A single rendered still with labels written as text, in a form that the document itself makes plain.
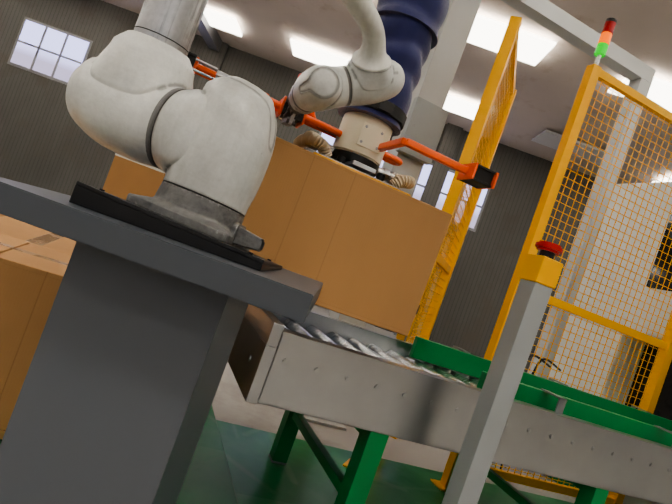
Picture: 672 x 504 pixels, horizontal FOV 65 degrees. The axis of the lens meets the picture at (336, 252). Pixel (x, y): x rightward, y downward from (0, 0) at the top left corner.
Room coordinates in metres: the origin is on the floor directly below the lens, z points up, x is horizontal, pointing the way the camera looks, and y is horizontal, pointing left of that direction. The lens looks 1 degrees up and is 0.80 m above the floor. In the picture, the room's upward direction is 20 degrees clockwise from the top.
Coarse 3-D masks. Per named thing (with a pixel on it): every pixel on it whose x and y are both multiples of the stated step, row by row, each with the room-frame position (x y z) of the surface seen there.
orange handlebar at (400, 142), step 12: (204, 72) 1.53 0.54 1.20; (216, 72) 1.54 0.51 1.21; (276, 108) 1.64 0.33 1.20; (312, 120) 1.64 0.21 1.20; (324, 132) 1.70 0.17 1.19; (336, 132) 1.66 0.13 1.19; (384, 144) 1.61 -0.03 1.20; (396, 144) 1.52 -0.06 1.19; (408, 144) 1.48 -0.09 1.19; (420, 144) 1.50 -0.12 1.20; (384, 156) 1.73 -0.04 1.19; (396, 156) 1.74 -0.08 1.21; (432, 156) 1.51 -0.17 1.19; (444, 156) 1.52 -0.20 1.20; (456, 168) 1.54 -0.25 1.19; (468, 168) 1.55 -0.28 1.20
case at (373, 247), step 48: (288, 144) 1.44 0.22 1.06; (288, 192) 1.46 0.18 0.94; (336, 192) 1.50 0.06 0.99; (384, 192) 1.54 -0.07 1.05; (288, 240) 1.47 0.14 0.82; (336, 240) 1.51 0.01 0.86; (384, 240) 1.56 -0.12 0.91; (432, 240) 1.60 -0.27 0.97; (336, 288) 1.53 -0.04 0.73; (384, 288) 1.57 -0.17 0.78
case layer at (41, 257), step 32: (0, 224) 1.76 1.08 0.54; (0, 256) 1.26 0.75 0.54; (32, 256) 1.41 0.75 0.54; (64, 256) 1.59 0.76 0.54; (0, 288) 1.26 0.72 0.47; (32, 288) 1.28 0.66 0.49; (0, 320) 1.27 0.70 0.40; (32, 320) 1.29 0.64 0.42; (0, 352) 1.27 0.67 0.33; (32, 352) 1.30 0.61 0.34; (0, 384) 1.28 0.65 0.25; (0, 416) 1.29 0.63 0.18
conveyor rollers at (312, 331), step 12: (288, 324) 1.94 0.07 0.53; (312, 336) 1.74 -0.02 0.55; (324, 336) 1.86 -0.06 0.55; (336, 336) 1.99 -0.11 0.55; (360, 348) 1.96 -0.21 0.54; (372, 348) 2.07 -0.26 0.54; (396, 360) 1.90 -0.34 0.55; (408, 360) 2.01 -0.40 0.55; (432, 372) 1.98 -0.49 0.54; (444, 372) 2.07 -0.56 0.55; (468, 384) 2.04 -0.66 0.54
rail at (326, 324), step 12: (312, 312) 2.04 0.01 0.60; (300, 324) 2.03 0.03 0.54; (312, 324) 2.04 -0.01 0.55; (324, 324) 2.06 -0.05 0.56; (336, 324) 2.07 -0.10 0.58; (348, 324) 2.09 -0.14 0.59; (348, 336) 2.09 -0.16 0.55; (360, 336) 2.11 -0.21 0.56; (372, 336) 2.13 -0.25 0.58; (384, 336) 2.14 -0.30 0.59; (384, 348) 2.15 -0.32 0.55; (396, 348) 2.17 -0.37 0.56; (408, 348) 2.19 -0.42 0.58; (420, 360) 2.21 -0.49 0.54; (456, 372) 2.27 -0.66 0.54
